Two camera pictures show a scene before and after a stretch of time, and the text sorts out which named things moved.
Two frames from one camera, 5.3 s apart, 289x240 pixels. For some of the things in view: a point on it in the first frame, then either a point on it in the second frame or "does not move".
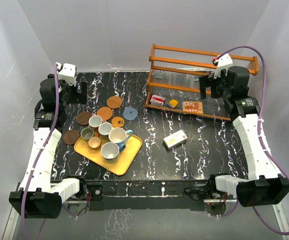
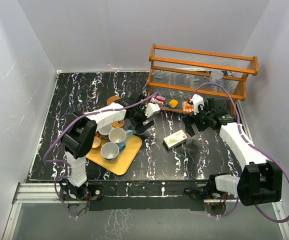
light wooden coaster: [114, 102] does not move
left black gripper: [63, 84] to [140, 128]
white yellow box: [175, 139] does not move
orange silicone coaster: [118, 121] does not move
